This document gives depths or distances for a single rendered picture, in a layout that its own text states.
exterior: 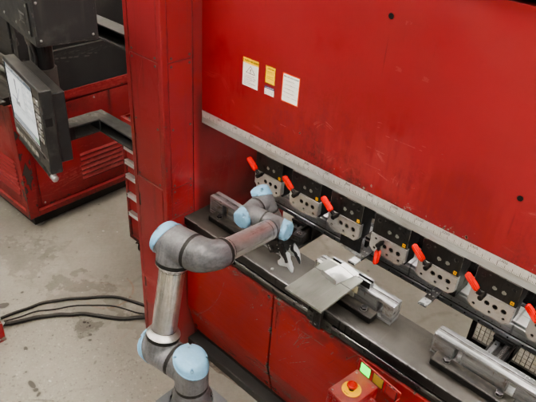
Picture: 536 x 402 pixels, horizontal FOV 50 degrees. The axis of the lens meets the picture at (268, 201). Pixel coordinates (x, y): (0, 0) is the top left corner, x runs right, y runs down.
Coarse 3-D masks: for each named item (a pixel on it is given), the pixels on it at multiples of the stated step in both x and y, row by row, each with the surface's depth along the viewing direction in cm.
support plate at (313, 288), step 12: (324, 264) 235; (336, 264) 236; (312, 276) 229; (324, 276) 229; (288, 288) 222; (300, 288) 222; (312, 288) 223; (324, 288) 223; (336, 288) 224; (348, 288) 224; (312, 300) 217; (324, 300) 217; (336, 300) 218
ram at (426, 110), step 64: (256, 0) 211; (320, 0) 192; (384, 0) 175; (448, 0) 161; (512, 0) 150; (320, 64) 201; (384, 64) 183; (448, 64) 168; (512, 64) 156; (256, 128) 237; (320, 128) 212; (384, 128) 192; (448, 128) 176; (512, 128) 162; (384, 192) 202; (448, 192) 184; (512, 192) 169; (512, 256) 177
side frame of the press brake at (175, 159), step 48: (144, 0) 223; (192, 0) 228; (144, 48) 234; (192, 48) 239; (144, 96) 247; (192, 96) 250; (144, 144) 261; (192, 144) 263; (240, 144) 287; (144, 192) 277; (192, 192) 276; (240, 192) 304; (144, 240) 295; (144, 288) 315
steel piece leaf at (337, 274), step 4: (332, 268) 233; (336, 268) 233; (340, 268) 234; (344, 268) 234; (324, 272) 228; (328, 272) 231; (332, 272) 231; (336, 272) 231; (340, 272) 231; (344, 272) 232; (348, 272) 232; (328, 276) 227; (332, 276) 229; (336, 276) 229; (340, 276) 229; (344, 276) 229; (348, 276) 230; (352, 276) 230; (332, 280) 226; (336, 280) 227; (340, 280) 227; (344, 280) 227; (336, 284) 225
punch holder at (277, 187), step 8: (264, 160) 240; (272, 160) 237; (264, 168) 242; (272, 168) 238; (280, 168) 235; (288, 168) 237; (264, 176) 243; (272, 176) 240; (280, 176) 237; (288, 176) 239; (256, 184) 249; (272, 184) 242; (280, 184) 238; (272, 192) 243; (280, 192) 240; (288, 192) 245
